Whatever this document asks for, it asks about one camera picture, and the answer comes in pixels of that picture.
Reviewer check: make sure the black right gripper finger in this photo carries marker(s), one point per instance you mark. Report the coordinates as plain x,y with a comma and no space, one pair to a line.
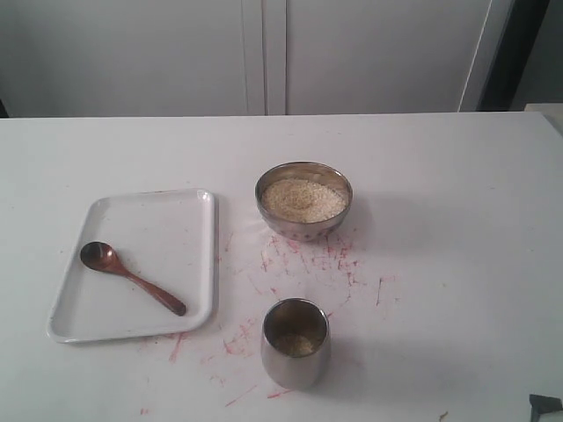
541,405

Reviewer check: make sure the brown wooden spoon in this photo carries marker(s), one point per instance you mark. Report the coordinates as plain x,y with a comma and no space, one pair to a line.
102,257

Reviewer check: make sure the steel bowl of rice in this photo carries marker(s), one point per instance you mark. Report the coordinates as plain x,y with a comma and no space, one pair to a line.
303,201

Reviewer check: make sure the white cabinet doors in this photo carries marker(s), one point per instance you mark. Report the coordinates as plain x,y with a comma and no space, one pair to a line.
209,58

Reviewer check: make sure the white rectangular plastic tray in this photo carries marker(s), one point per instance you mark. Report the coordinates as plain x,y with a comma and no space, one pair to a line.
167,238

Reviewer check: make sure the dark vertical post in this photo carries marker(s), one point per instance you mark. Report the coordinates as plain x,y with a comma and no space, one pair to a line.
512,54

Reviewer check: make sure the steel cup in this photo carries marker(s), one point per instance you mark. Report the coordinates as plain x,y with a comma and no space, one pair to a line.
295,343

